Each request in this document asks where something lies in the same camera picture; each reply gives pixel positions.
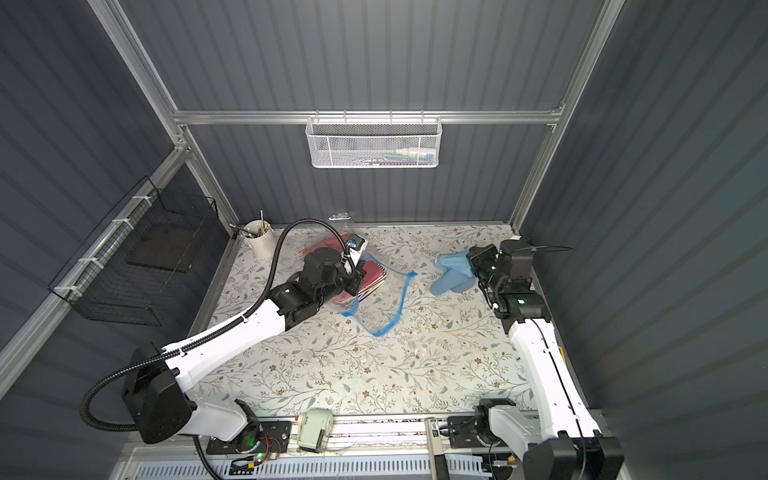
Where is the blue tank top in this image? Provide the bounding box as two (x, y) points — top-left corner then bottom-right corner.
(430, 250), (477, 296)

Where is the clear vacuum bag blue zip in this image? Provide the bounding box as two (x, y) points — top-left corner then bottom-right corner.
(331, 248), (417, 337)

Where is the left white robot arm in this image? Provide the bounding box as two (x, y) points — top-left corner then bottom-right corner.
(122, 235), (367, 452)

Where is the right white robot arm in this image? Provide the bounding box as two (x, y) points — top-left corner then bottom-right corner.
(467, 239), (625, 479)

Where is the red ribbed garment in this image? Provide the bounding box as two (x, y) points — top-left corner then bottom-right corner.
(300, 233), (386, 307)

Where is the white cup with tools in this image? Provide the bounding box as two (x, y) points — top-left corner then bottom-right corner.
(229, 210), (277, 259)

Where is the small green white box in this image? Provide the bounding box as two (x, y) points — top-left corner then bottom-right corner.
(297, 408), (334, 453)

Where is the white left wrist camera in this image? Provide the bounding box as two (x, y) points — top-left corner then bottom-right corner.
(346, 233), (368, 267)

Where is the black corrugated cable conduit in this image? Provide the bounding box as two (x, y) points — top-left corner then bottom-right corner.
(79, 218), (352, 433)

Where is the white wire basket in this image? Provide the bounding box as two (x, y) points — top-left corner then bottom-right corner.
(305, 117), (443, 169)

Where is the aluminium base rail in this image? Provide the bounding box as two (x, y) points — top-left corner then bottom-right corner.
(110, 412), (523, 479)

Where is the black wire basket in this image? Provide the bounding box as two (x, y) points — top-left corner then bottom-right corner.
(48, 180), (219, 327)

